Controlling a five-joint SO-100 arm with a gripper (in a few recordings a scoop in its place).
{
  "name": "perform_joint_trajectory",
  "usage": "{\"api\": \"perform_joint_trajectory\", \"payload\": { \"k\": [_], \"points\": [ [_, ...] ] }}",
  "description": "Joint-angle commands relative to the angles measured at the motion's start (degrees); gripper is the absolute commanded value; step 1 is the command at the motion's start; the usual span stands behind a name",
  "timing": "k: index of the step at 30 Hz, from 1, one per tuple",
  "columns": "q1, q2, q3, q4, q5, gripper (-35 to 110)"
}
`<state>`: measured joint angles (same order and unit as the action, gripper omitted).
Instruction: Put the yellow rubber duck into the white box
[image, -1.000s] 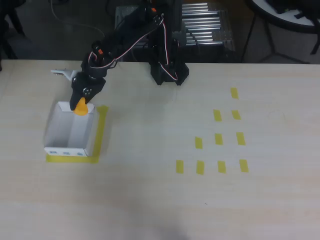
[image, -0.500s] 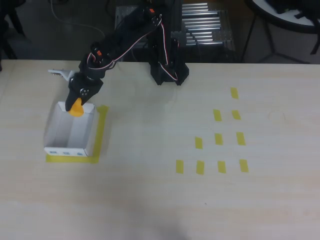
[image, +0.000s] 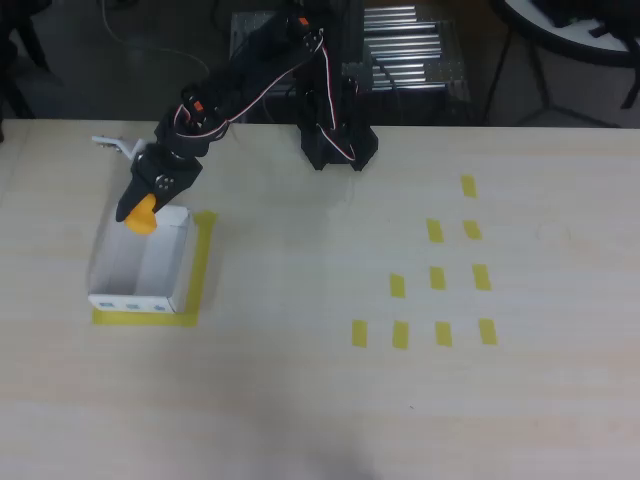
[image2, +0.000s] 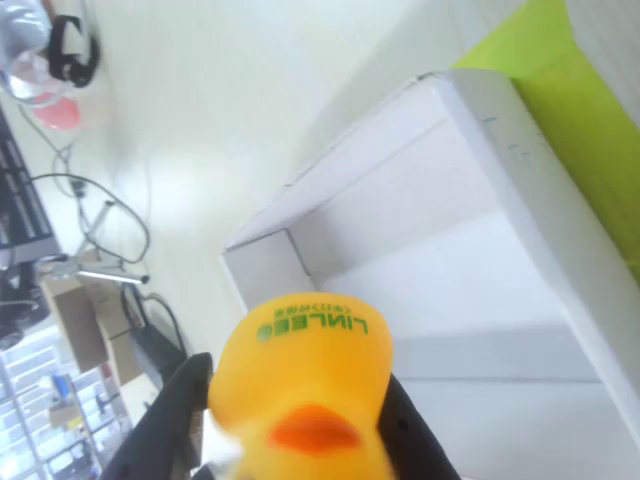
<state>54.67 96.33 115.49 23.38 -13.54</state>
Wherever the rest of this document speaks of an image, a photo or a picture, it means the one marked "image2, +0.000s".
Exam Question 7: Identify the yellow rubber duck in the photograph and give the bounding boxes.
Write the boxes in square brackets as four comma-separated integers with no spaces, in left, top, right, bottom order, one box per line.
[207,290,401,480]

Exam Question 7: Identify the black keyboard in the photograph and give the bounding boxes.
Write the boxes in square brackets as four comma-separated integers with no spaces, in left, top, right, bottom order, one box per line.
[0,104,60,251]

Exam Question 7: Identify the brown cardboard box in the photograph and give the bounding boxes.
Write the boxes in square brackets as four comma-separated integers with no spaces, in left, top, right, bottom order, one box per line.
[42,277,146,386]

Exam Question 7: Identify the grey rounded object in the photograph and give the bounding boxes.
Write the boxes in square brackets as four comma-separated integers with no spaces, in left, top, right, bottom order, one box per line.
[0,0,52,56]

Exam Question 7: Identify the black cable loop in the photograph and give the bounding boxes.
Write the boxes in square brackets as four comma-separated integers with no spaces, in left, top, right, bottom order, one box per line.
[29,172,151,266]

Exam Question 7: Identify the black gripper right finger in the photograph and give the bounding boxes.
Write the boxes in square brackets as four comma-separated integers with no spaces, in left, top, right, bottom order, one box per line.
[377,375,459,480]

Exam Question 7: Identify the translucent parts drawer cabinet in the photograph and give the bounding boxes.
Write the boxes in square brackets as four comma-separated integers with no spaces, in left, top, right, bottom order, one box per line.
[0,324,134,480]

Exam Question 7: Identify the pink round object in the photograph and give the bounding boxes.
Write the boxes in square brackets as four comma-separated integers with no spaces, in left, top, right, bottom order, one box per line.
[32,92,82,132]

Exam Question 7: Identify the silver metal stand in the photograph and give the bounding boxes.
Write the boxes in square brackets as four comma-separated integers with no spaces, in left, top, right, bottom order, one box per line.
[49,198,151,286]

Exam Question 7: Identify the white cardboard box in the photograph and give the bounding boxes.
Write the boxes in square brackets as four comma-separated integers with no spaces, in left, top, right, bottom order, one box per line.
[221,67,640,480]

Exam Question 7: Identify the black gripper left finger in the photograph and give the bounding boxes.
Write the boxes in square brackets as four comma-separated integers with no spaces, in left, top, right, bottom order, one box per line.
[99,352,216,480]

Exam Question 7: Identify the black headphones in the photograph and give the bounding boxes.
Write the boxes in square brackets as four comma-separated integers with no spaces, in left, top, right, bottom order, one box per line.
[46,13,102,90]

